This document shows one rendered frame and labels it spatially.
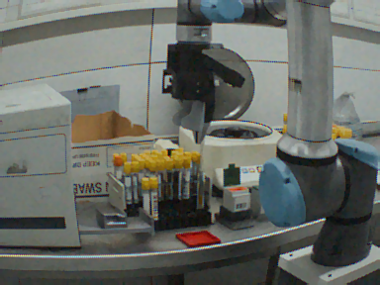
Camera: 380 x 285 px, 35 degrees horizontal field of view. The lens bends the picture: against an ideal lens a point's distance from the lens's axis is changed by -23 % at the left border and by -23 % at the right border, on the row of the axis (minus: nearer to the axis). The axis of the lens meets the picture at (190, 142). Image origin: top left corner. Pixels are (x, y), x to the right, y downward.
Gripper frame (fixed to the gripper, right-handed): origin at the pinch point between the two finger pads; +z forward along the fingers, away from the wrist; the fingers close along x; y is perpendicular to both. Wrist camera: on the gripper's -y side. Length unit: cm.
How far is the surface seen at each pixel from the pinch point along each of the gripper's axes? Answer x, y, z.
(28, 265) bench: 17, 48, 20
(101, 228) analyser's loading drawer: 10.6, 26.4, 13.5
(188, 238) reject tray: 11.5, 7.9, 17.3
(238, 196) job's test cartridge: 8.1, -4.7, 10.7
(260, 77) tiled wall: -50, -44, -3
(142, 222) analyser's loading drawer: 8.6, 16.5, 13.5
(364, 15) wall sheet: -49, -99, -33
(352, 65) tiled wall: -50, -89, -9
